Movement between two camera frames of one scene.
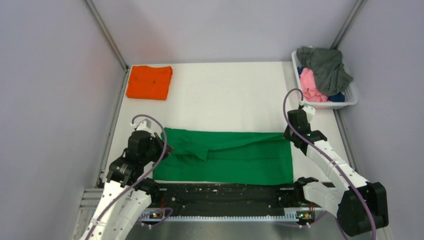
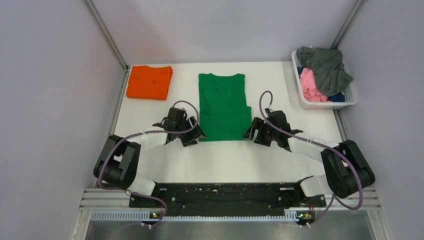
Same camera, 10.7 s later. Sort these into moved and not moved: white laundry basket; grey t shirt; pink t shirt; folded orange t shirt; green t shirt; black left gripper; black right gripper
Moved: black left gripper; green t shirt; black right gripper
Not moved: white laundry basket; folded orange t shirt; grey t shirt; pink t shirt
